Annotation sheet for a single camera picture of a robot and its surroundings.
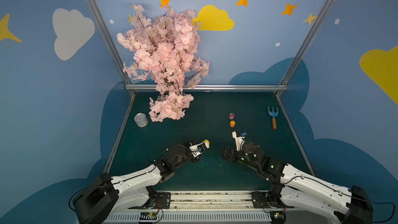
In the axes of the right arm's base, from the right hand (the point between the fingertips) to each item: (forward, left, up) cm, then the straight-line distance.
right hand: (225, 147), depth 76 cm
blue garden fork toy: (+34, -38, -15) cm, 53 cm away
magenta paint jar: (+29, -7, -13) cm, 33 cm away
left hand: (+3, +10, +1) cm, 11 cm away
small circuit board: (-30, +35, -17) cm, 49 cm away
